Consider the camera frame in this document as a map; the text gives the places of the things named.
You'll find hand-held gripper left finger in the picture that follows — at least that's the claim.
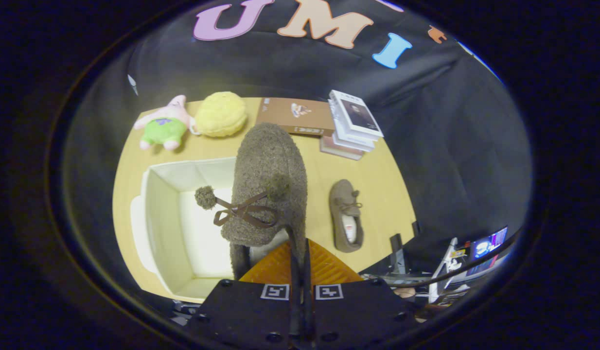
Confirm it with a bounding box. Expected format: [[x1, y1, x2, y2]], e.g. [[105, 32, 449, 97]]
[[183, 225, 303, 350]]

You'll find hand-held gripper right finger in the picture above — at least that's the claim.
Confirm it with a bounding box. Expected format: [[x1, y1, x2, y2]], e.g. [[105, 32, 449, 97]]
[[302, 238, 422, 350]]

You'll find brown fuzzy slipper shoe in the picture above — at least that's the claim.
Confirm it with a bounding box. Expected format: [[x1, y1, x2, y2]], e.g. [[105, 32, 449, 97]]
[[329, 179, 364, 253], [194, 122, 309, 280]]

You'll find beige fabric storage box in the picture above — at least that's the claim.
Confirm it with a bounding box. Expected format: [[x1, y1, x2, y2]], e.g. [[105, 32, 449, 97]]
[[130, 157, 247, 304]]

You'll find white metal stand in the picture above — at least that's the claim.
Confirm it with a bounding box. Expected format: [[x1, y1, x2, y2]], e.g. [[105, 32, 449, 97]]
[[428, 237, 460, 303]]

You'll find brown flat book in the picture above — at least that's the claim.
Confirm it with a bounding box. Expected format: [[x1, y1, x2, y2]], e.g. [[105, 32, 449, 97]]
[[255, 97, 335, 138]]

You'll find white book portrait cover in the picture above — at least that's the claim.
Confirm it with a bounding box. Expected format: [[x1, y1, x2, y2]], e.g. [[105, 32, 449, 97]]
[[329, 90, 384, 138]]

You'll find computer monitor screen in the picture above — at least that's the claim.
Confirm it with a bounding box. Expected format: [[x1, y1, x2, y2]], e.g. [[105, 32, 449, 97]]
[[468, 227, 509, 261]]

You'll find yellow round plush toy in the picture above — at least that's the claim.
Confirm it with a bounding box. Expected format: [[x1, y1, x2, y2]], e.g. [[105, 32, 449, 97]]
[[195, 91, 248, 138]]

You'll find pink star plush toy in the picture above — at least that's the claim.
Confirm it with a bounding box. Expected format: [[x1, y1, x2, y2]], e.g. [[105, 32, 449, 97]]
[[133, 95, 198, 151]]

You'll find black backdrop cloth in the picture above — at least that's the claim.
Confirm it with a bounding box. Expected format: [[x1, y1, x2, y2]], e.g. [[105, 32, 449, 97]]
[[62, 0, 534, 292]]

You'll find black cable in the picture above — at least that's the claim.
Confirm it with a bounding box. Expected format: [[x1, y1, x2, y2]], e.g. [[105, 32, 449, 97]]
[[373, 227, 524, 288]]

